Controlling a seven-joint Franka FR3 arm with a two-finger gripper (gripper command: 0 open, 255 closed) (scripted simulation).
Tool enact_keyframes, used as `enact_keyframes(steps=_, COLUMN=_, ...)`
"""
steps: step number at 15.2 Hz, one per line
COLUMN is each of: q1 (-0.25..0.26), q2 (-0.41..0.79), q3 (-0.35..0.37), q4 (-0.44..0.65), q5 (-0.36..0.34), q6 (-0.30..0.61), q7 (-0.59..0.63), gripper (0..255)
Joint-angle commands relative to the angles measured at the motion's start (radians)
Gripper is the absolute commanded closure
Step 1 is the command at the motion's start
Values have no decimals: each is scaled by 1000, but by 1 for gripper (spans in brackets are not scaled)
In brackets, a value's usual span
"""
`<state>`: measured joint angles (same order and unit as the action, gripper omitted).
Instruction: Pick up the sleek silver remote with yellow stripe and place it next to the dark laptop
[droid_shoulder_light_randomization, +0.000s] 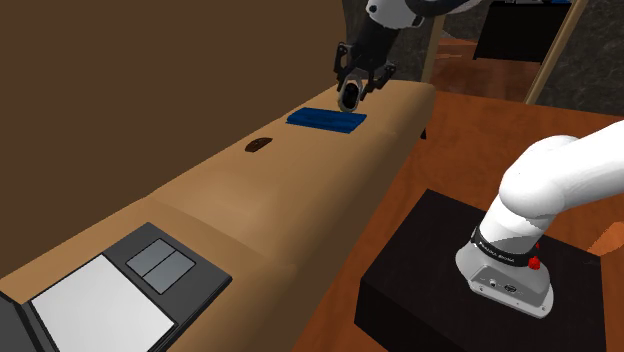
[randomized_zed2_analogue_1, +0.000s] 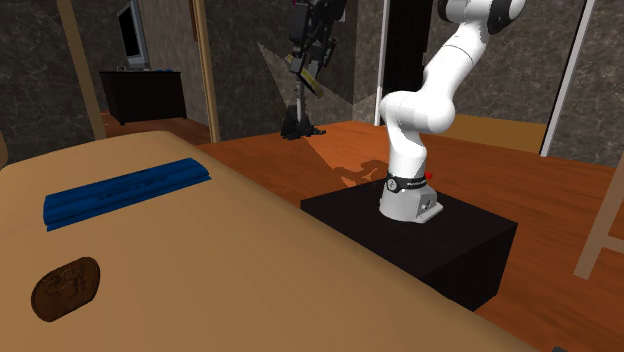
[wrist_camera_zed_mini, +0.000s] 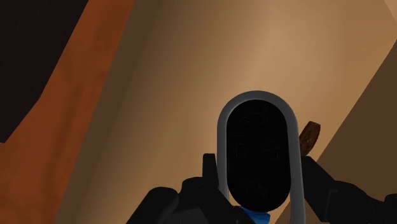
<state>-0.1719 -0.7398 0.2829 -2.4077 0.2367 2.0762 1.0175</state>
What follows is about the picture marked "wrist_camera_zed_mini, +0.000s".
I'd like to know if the black grey-rimmed remote control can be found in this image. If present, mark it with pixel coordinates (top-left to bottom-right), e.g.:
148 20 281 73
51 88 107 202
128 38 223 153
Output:
216 90 306 224

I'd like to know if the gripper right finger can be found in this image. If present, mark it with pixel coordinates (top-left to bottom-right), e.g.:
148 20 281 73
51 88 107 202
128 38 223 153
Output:
300 156 397 224

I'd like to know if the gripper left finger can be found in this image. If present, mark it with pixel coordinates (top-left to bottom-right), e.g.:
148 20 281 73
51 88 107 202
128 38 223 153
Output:
126 153 249 224

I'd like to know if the brown wooden stick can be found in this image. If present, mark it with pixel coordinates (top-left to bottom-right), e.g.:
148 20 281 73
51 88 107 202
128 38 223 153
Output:
298 121 321 156

